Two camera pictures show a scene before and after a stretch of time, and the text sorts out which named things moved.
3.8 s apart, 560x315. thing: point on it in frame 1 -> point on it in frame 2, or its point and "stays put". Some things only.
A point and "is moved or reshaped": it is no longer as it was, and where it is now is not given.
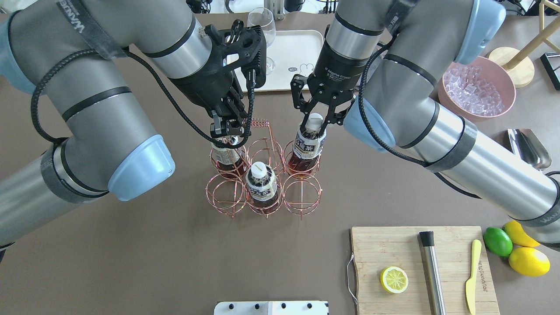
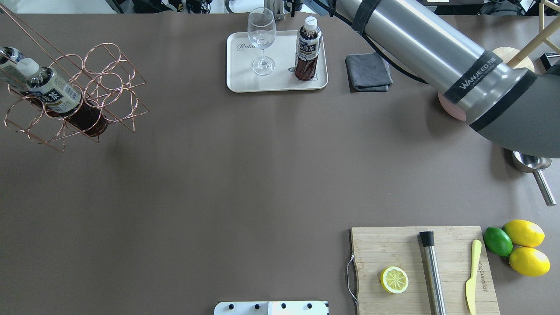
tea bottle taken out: x=308 y=144 -> x=307 y=48
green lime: x=498 y=241 stays put
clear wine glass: x=264 y=17 stays put
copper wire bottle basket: x=257 y=171 is moved or reshaped
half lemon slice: x=393 y=279 stays put
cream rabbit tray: x=289 y=53 stays put
